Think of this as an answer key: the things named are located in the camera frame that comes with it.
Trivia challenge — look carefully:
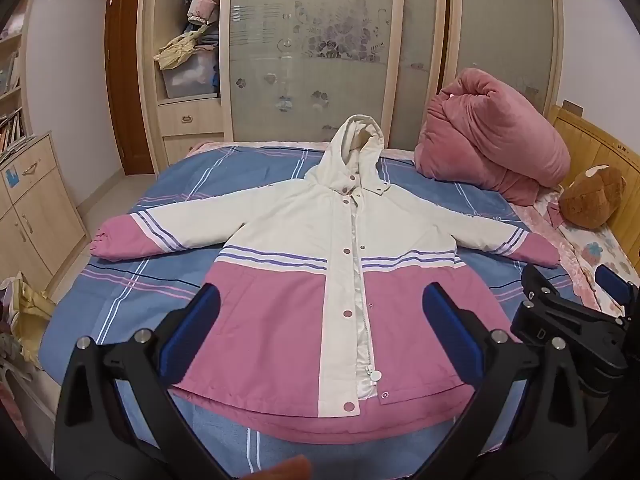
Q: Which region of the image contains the pink floral sheet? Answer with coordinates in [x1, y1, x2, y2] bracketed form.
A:
[530, 187, 640, 311]

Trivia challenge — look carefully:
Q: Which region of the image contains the beige cloth bag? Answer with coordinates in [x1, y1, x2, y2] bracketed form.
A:
[153, 30, 208, 70]

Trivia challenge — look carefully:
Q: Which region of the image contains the wardrobe with frosted glass doors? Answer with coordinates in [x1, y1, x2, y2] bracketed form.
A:
[137, 0, 566, 167]

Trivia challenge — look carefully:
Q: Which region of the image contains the yellow cloth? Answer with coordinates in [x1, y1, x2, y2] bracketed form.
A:
[0, 272, 57, 358]

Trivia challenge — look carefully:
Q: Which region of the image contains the light wooden cabinet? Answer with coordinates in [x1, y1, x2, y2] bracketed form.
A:
[0, 130, 88, 291]

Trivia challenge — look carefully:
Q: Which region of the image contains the white and pink hooded jacket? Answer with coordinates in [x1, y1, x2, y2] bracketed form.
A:
[90, 115, 561, 448]

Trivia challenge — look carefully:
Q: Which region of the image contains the wardrobe drawer with handle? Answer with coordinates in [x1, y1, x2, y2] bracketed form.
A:
[159, 102, 224, 137]
[164, 137, 225, 166]

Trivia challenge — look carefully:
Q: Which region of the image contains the clear plastic storage box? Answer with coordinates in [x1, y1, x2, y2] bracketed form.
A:
[162, 52, 219, 99]

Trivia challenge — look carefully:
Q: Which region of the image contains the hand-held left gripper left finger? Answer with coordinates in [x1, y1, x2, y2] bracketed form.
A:
[52, 284, 236, 480]

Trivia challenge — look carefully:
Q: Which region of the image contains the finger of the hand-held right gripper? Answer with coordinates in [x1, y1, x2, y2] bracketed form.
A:
[594, 265, 640, 320]
[510, 263, 585, 348]

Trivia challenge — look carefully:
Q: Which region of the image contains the wooden bed headboard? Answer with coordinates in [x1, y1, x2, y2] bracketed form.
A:
[547, 102, 640, 261]

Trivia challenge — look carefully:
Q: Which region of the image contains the blue striped bedsheet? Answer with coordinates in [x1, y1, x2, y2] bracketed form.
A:
[42, 141, 601, 480]

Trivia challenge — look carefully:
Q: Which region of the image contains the brown wooden door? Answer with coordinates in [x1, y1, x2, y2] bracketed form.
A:
[104, 0, 156, 176]

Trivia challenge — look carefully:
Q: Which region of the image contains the folded pink quilt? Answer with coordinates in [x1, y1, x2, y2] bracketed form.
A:
[414, 67, 572, 206]

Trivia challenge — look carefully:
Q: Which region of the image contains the brown plush toy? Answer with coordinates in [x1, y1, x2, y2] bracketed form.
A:
[558, 164, 627, 230]

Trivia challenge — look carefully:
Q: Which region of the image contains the wooden bookshelf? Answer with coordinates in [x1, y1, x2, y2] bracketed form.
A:
[0, 0, 38, 156]

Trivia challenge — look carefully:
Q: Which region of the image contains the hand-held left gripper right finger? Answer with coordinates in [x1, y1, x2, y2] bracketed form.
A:
[422, 282, 596, 480]

